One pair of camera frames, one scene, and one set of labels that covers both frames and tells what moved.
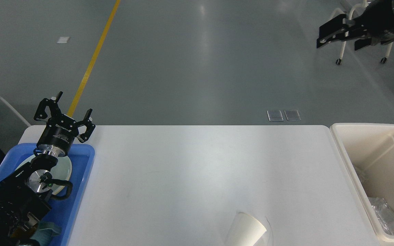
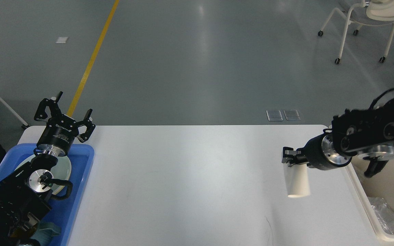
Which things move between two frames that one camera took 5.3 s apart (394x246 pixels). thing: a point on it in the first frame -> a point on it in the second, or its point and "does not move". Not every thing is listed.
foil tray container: (391, 222) does not move
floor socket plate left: (275, 115) does not move
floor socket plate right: (292, 115) does not move
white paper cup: (246, 230) -> (298, 180)
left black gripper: (60, 131) does not move
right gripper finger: (360, 43) -> (292, 157)
